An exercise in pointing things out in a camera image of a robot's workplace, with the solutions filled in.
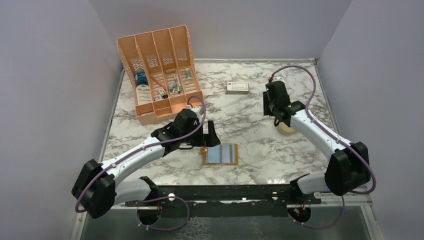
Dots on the red pencil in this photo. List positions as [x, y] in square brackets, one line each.
[159, 83]

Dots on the white small card box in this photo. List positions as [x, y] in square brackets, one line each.
[237, 88]

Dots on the peach plastic desk organizer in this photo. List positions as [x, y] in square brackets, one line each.
[154, 52]

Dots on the blue tape roll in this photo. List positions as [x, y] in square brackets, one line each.
[141, 78]

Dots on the grey credit card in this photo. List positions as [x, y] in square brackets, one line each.
[228, 154]

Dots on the small brown eraser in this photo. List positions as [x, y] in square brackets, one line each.
[170, 71]

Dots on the black mounting base bar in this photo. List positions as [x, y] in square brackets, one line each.
[216, 201]

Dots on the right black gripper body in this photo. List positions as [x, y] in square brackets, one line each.
[268, 107]

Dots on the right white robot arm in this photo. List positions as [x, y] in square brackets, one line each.
[348, 162]

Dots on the green white marker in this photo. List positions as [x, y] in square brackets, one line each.
[188, 74]

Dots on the white label sheet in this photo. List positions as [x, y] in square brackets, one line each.
[143, 94]

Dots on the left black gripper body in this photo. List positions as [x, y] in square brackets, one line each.
[196, 139]

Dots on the beige oval tray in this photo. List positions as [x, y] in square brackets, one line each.
[285, 130]

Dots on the metal binder clip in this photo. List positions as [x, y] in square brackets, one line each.
[172, 87]

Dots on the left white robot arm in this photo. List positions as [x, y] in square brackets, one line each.
[99, 185]

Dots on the aluminium frame rail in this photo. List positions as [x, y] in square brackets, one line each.
[99, 199]

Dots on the yellow leather card holder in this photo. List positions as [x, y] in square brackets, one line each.
[211, 155]

